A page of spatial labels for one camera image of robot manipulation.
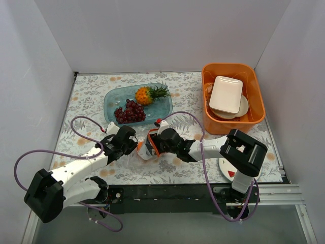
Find fake orange fruit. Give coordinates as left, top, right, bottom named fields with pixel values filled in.
left=137, top=141, right=144, bottom=152

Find clear zip top bag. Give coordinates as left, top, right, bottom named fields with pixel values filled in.
left=124, top=129, right=159, bottom=170

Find purple fake grape bunch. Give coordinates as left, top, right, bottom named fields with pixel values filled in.
left=114, top=107, right=135, bottom=124
left=124, top=99, right=146, bottom=123

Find fake pineapple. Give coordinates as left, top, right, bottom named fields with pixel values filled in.
left=135, top=85, right=170, bottom=106

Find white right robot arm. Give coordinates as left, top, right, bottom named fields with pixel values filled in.
left=149, top=128, right=268, bottom=202

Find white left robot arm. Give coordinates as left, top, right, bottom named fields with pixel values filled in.
left=24, top=124, right=138, bottom=223

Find teal transparent plastic tray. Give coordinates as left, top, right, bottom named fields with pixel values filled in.
left=104, top=83, right=173, bottom=127

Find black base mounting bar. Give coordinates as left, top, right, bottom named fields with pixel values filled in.
left=86, top=182, right=252, bottom=221

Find watermelon pattern round plate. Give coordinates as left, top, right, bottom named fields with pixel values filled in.
left=218, top=158, right=263, bottom=182

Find white rectangular plate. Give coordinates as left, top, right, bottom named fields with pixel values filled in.
left=209, top=76, right=243, bottom=114

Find cream round plate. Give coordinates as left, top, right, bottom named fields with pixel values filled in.
left=211, top=95, right=249, bottom=119

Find orange plastic basket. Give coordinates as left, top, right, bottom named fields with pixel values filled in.
left=202, top=63, right=266, bottom=135

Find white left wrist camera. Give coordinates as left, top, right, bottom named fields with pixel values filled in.
left=106, top=122, right=119, bottom=135

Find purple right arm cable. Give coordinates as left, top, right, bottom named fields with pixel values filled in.
left=156, top=111, right=261, bottom=222

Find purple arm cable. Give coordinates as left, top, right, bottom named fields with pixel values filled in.
left=14, top=116, right=124, bottom=232
left=156, top=111, right=261, bottom=222

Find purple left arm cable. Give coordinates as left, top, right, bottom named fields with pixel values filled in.
left=14, top=116, right=124, bottom=232

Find aluminium frame rail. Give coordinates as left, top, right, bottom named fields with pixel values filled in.
left=253, top=184, right=318, bottom=244

